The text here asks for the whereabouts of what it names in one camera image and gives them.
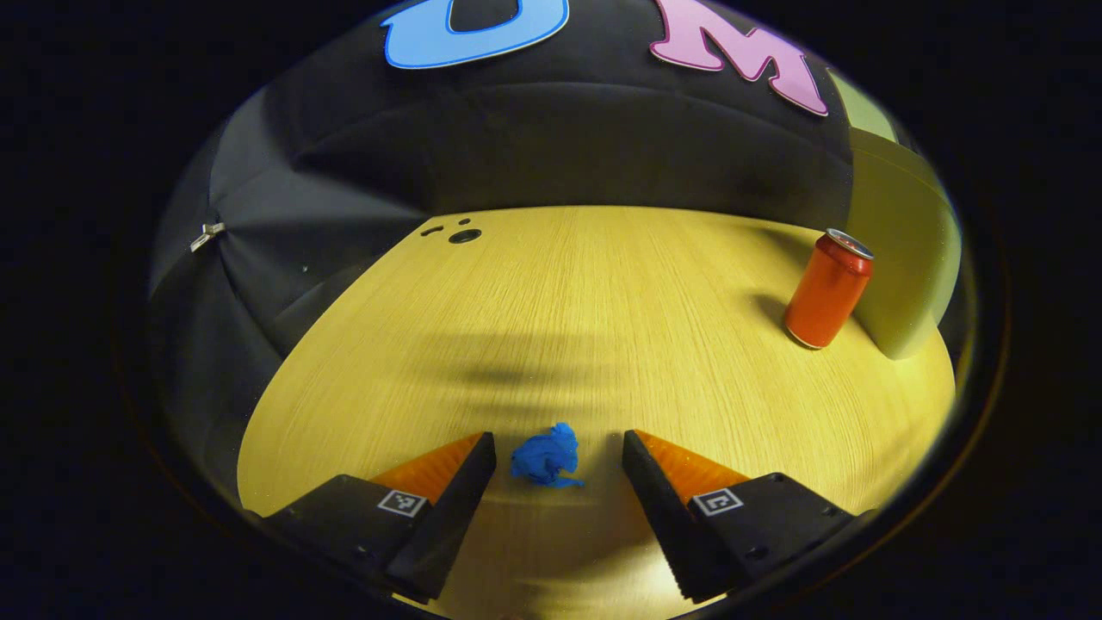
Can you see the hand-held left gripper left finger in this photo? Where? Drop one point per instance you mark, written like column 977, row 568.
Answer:
column 456, row 508

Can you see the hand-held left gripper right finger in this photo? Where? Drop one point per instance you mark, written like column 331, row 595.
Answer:
column 659, row 508

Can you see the blue paper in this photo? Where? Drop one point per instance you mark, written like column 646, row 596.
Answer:
column 544, row 456

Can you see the orange pop can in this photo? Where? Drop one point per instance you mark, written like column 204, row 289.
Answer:
column 826, row 293

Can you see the green desktop garbage bin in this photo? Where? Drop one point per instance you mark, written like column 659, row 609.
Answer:
column 904, row 232

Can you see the silver metal clip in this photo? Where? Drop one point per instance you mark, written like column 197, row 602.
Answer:
column 207, row 236

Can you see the black backdrop cloth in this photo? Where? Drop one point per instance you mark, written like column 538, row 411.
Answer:
column 560, row 146

